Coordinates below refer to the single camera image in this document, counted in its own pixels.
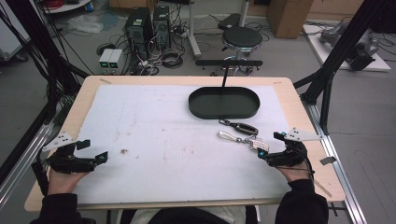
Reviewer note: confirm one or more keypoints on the grey robot device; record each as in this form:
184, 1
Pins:
358, 46

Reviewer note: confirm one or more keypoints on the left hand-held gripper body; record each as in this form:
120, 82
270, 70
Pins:
70, 163

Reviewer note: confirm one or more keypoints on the black computer tower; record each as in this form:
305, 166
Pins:
138, 31
162, 26

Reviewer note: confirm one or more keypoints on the grey tape piece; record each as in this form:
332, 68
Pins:
328, 160

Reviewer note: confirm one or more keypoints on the brown wooden cabinet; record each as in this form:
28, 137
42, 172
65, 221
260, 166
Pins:
289, 18

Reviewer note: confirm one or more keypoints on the aluminium rail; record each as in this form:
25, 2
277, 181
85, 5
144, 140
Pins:
25, 155
339, 174

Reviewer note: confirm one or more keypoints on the small brown scrap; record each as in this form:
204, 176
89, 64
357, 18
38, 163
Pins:
124, 151

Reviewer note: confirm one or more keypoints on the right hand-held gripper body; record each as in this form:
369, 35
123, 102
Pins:
288, 158

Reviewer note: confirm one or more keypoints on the white desk leg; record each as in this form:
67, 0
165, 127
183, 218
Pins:
193, 34

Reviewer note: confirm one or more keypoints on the white table mat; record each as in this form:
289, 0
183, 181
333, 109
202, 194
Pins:
162, 140

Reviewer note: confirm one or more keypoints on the white floor board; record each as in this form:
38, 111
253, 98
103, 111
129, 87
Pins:
320, 49

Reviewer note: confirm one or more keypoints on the clear plastic bag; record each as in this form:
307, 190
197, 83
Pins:
84, 24

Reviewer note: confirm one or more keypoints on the flat black case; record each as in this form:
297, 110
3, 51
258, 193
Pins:
229, 21

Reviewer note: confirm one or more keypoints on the white round table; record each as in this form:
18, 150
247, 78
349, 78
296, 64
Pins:
67, 5

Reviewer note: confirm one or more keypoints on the black round stool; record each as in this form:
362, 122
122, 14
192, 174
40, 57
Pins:
242, 38

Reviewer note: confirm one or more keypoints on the person's left hand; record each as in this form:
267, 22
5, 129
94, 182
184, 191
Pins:
62, 183

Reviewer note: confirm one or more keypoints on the person's torso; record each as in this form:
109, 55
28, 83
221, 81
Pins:
186, 216

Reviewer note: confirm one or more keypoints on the black key stand with tray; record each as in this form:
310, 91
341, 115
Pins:
224, 104

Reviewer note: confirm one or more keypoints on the white bench power supply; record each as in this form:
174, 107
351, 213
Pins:
105, 59
115, 60

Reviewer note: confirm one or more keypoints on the black metal frame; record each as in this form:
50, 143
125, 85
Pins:
46, 56
336, 56

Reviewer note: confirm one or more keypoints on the person's right hand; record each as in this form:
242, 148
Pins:
295, 174

